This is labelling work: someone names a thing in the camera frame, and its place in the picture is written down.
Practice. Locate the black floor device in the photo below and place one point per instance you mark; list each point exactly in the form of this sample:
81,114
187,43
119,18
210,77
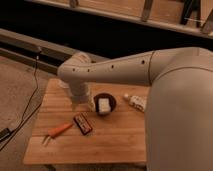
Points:
4,134

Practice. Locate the white sponge block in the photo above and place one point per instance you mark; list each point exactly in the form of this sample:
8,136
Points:
104,106

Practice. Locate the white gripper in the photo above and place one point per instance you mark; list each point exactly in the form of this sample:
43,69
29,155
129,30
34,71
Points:
79,94

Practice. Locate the wooden table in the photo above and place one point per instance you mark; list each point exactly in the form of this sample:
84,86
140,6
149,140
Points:
116,138

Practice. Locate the dark brown bowl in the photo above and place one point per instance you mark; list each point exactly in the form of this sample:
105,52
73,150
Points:
111,98

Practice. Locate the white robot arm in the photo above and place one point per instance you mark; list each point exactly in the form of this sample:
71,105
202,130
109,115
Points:
179,108

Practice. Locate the dark chocolate bar wrapper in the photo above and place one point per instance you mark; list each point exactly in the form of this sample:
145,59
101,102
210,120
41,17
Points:
83,124

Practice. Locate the white plastic bottle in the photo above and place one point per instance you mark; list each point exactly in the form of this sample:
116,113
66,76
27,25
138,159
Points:
136,101

